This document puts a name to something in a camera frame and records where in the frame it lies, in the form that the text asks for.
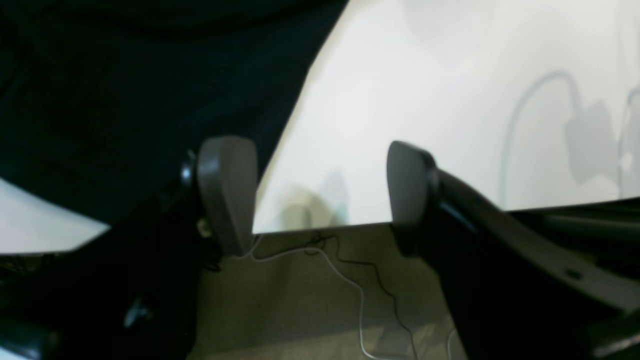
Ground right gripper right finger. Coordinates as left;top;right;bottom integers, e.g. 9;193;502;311
386;141;640;360

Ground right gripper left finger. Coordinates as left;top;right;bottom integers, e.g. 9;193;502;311
181;137;259;258

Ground black T-shirt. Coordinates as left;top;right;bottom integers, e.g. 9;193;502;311
0;0;347;224

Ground white thin floor cable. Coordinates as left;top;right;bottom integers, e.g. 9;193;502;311
245;235;401;360

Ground black thin floor cable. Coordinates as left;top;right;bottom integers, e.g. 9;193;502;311
302;234;421;360

